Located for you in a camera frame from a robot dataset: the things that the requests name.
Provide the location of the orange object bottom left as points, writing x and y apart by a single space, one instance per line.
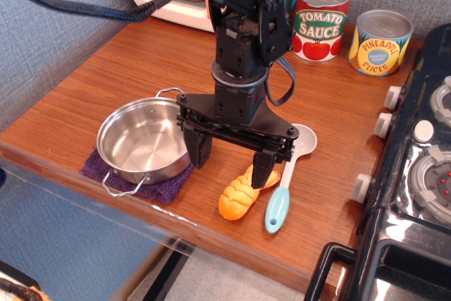
21 292

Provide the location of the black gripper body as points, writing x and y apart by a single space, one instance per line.
238 113

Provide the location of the small steel pot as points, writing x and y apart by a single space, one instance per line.
143 144

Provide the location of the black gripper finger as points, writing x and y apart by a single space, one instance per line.
263 163
198 144

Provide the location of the violet cloth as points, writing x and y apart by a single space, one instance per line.
165 192

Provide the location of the black toy stove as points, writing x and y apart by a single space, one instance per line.
403 247

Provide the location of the orange plush shrimp toy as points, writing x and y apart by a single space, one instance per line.
239 196

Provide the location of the tomato sauce can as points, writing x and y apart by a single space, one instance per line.
319 27

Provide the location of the pineapple slices can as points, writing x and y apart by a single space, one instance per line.
380 41

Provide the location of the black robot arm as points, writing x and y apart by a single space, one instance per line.
251 36

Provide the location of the grey spoon blue handle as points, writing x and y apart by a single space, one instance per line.
278 205

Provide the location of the toy microwave oven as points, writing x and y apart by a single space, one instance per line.
195 13

